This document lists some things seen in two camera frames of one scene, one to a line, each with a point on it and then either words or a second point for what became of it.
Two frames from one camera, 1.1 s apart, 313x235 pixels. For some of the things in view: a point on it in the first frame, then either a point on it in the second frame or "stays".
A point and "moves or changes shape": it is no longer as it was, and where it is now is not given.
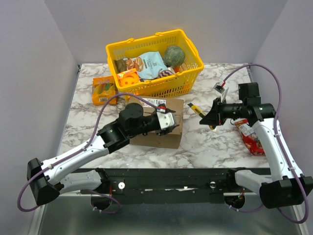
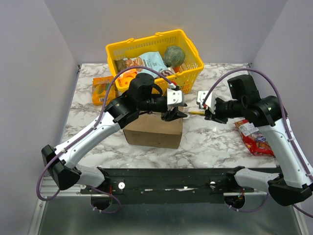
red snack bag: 252,143 stays
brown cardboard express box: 171,139 stays
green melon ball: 174,56 stays
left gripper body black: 160,132 to 167,116
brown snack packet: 120,65 stays
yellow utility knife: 200,111 moves or changes shape
